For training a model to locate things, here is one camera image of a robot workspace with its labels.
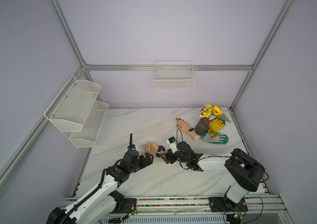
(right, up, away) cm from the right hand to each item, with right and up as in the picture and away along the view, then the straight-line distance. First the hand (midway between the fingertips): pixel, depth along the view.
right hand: (165, 154), depth 89 cm
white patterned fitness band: (+19, +15, +12) cm, 27 cm away
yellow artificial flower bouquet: (+28, +27, -5) cm, 39 cm away
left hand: (-11, -3, -7) cm, 13 cm away
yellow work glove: (+40, +19, +18) cm, 48 cm away
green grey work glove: (+38, +9, +10) cm, 40 cm away
